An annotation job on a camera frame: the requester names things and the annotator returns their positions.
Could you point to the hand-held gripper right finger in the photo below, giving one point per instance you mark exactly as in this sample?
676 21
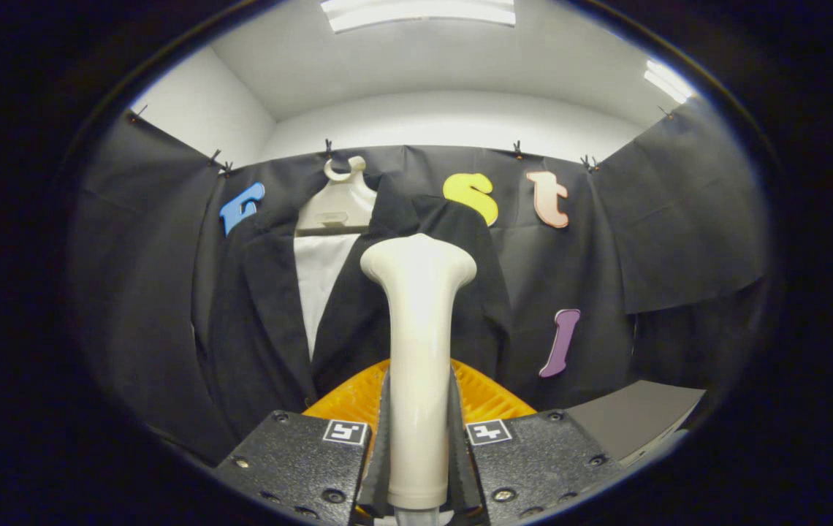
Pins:
541 460

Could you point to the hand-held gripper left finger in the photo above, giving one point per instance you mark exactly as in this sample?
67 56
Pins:
292 460

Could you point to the black suit jacket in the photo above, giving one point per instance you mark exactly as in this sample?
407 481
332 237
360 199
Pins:
256 329

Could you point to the white garment steamer head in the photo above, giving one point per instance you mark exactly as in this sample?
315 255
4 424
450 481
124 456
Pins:
416 329

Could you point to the white shirt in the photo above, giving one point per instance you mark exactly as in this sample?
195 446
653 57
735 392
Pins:
318 277

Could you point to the grey cabinet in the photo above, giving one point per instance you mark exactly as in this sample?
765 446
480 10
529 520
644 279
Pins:
636 416

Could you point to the white plastic hanger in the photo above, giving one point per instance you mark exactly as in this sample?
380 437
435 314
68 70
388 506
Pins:
336 204

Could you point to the black backdrop cloth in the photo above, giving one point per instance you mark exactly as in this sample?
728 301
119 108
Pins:
679 219

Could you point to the row of black clips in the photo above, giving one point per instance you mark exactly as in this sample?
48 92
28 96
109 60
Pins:
329 148

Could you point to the ceiling light panel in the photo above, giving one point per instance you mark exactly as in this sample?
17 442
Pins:
668 82

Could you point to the long ceiling light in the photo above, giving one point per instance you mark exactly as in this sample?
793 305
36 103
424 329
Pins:
416 13

